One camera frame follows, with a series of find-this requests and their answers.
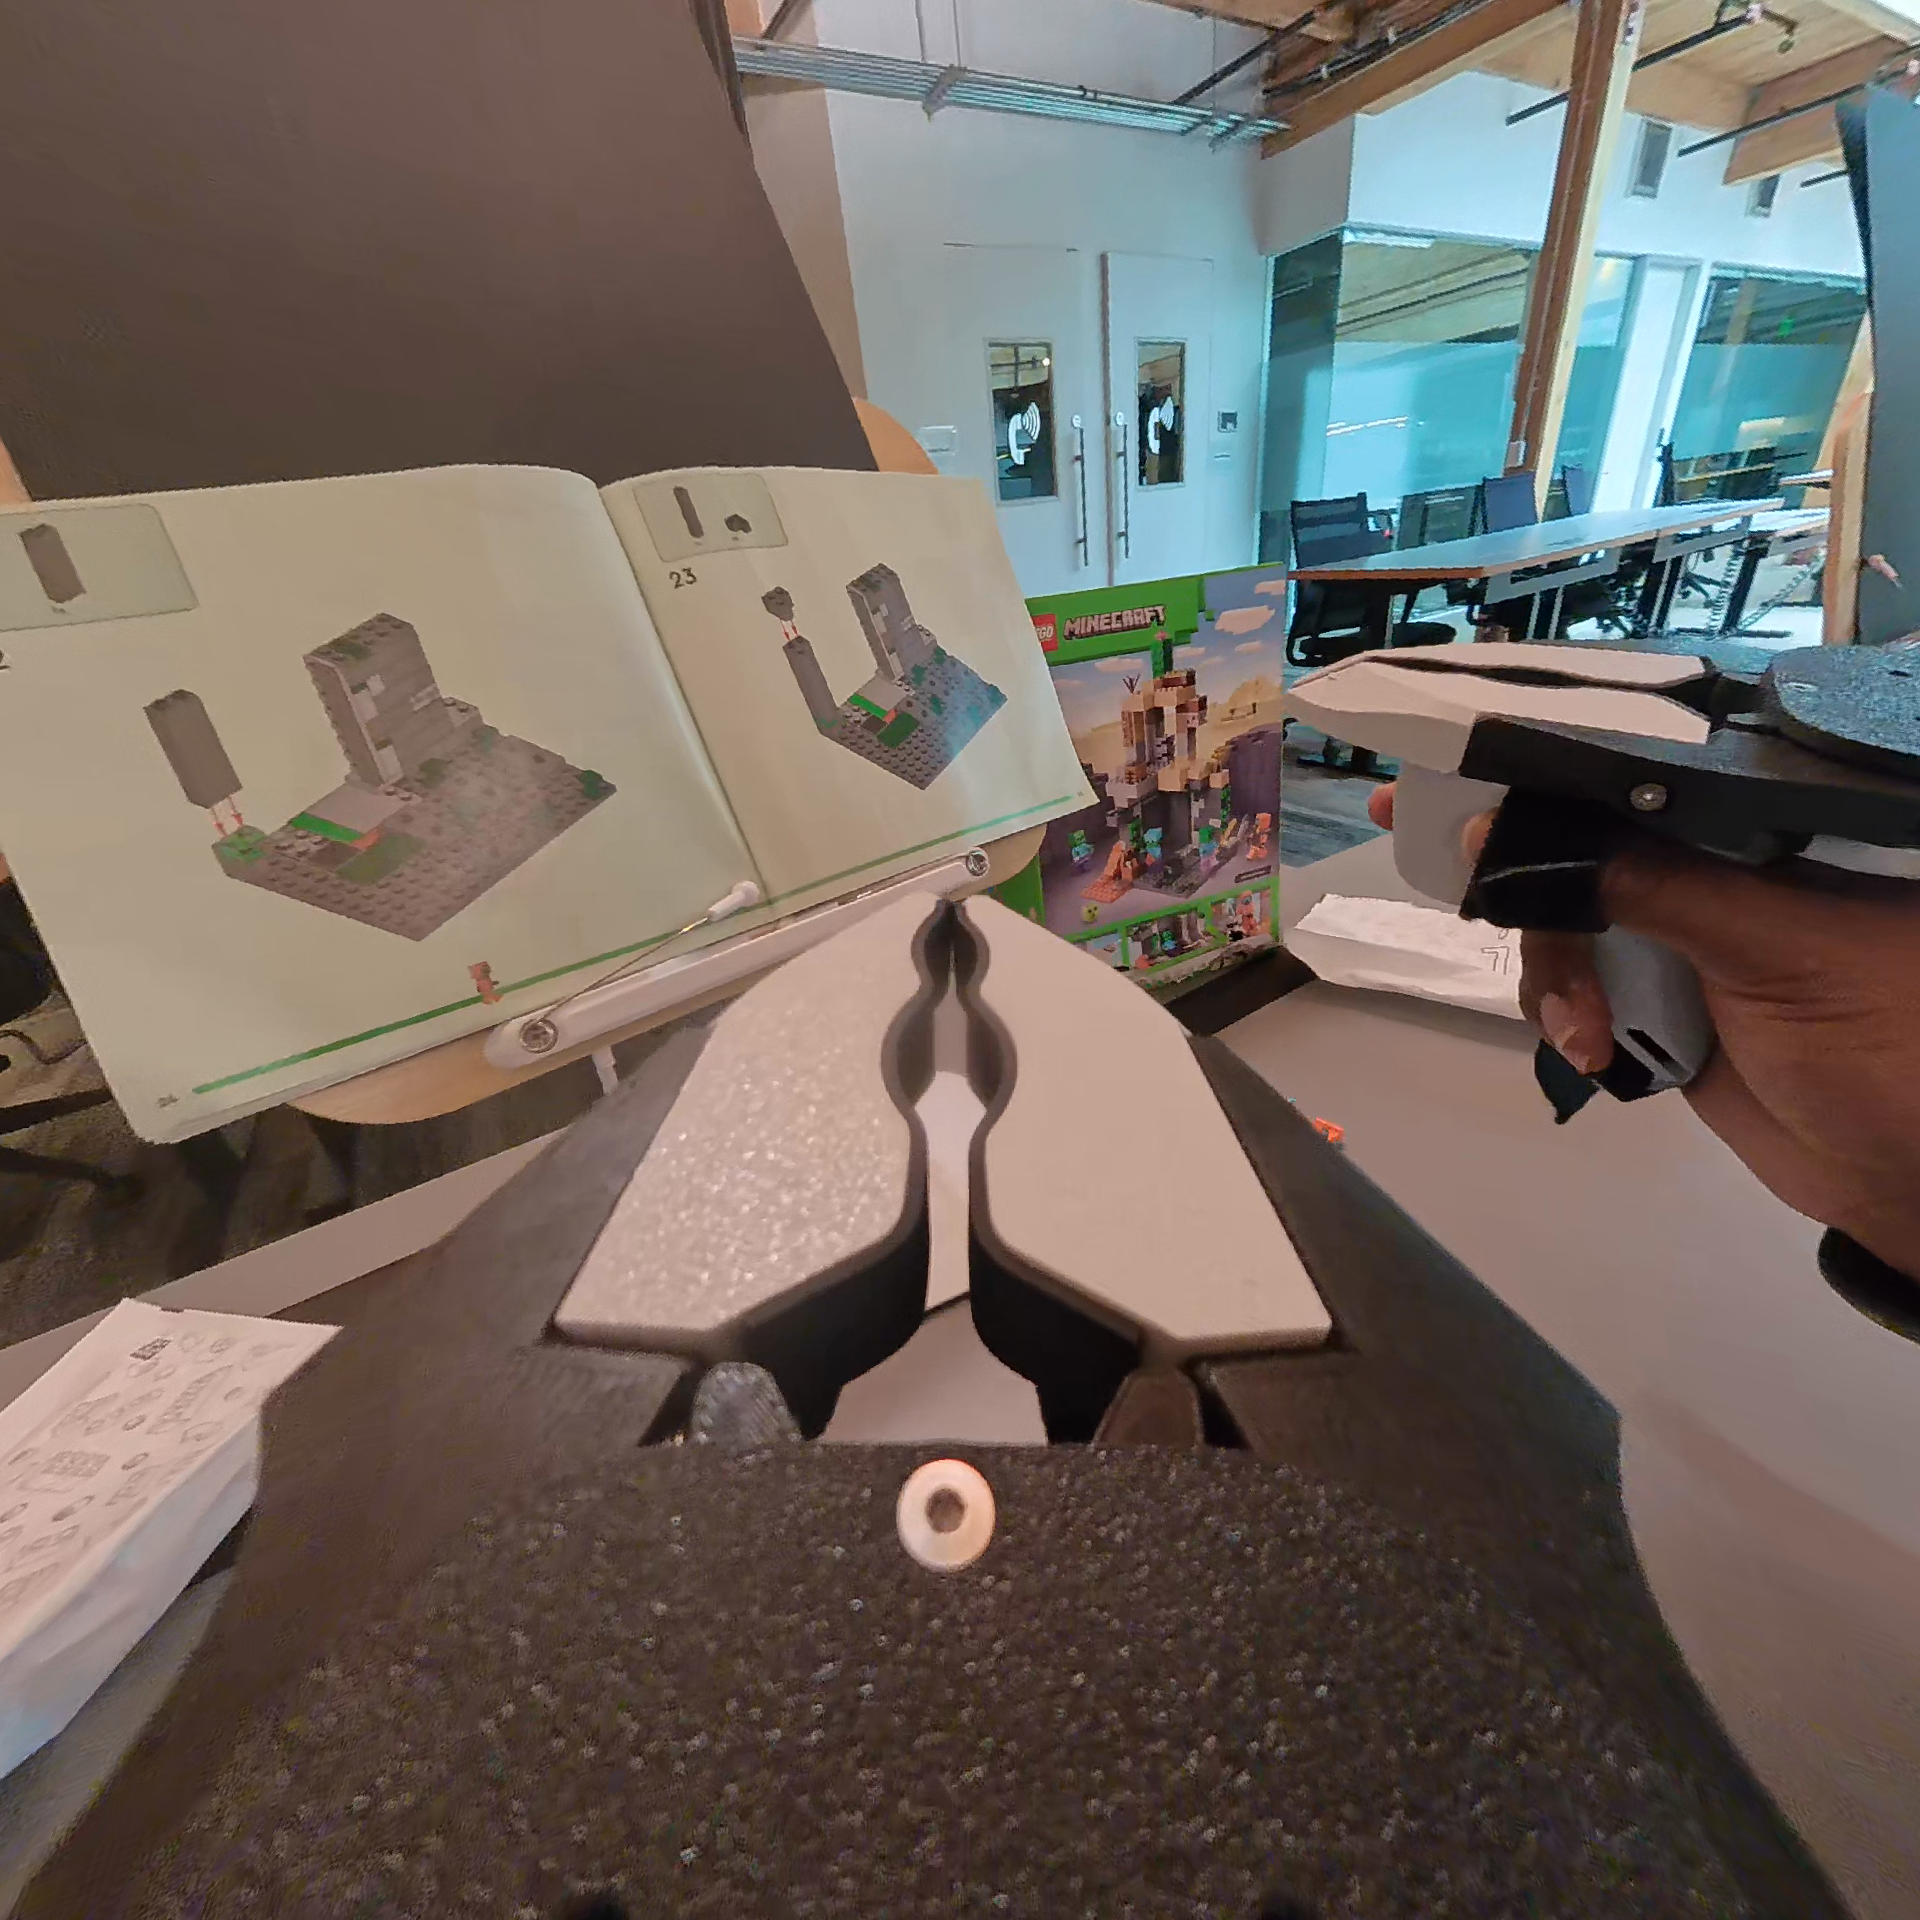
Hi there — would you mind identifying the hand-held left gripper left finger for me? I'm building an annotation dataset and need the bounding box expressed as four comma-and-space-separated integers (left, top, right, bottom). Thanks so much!
555, 897, 958, 1441

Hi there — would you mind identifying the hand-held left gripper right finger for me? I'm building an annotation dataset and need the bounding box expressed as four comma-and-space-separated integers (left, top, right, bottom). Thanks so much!
958, 897, 1337, 1441

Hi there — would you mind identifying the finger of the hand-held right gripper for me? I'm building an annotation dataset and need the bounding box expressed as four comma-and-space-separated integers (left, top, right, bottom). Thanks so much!
1285, 662, 1715, 777
1376, 642, 1715, 693

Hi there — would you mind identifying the grey desk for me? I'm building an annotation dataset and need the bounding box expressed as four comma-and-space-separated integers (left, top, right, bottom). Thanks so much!
0, 831, 1920, 1920

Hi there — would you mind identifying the person's right hand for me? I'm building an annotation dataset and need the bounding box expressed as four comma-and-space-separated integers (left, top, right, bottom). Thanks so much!
1366, 787, 1920, 1278

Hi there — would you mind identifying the wood-edged office table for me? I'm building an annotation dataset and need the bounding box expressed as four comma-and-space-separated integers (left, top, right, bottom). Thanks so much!
1287, 498, 1789, 647

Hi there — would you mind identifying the white book stand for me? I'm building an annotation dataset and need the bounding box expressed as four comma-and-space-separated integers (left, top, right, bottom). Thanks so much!
0, 397, 1040, 1130

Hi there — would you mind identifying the green toy set box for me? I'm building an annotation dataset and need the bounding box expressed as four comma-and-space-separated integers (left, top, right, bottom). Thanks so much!
1023, 565, 1291, 1001

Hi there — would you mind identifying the white paper bag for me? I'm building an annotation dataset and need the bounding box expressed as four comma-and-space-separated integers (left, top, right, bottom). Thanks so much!
1288, 891, 1535, 1022
0, 1295, 342, 1783

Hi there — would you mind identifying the dark slanted panel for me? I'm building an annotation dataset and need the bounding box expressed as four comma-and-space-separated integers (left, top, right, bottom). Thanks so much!
1833, 82, 1920, 650

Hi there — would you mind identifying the open instruction booklet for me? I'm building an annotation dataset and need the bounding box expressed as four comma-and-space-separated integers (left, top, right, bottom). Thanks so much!
0, 465, 1100, 1146

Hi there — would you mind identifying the dark grey partition board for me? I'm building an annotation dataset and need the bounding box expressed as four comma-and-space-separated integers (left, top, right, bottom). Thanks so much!
0, 0, 883, 508

